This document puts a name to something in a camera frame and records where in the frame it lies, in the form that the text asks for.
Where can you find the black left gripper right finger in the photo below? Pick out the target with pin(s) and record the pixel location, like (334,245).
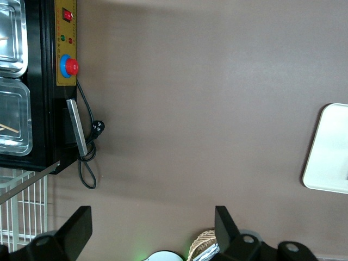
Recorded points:
(231,242)

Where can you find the steel food pan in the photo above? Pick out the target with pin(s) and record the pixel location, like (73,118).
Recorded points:
(13,117)
(12,32)

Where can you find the black sealing machine yellow panel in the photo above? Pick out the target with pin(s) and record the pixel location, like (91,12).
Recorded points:
(40,108)

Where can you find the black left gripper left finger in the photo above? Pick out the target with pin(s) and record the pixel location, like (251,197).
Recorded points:
(73,233)

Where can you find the beige serving tray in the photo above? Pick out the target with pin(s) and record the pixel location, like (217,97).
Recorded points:
(330,152)

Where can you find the red emergency stop button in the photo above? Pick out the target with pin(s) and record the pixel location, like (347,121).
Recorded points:
(71,66)

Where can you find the thin wooden stick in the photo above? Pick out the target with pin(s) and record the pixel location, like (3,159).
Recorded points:
(11,128)

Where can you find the red rocker switch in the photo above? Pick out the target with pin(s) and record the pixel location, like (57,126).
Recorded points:
(68,15)

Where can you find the light open-weave wicker basket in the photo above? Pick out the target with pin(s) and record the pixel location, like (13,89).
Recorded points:
(202,239)

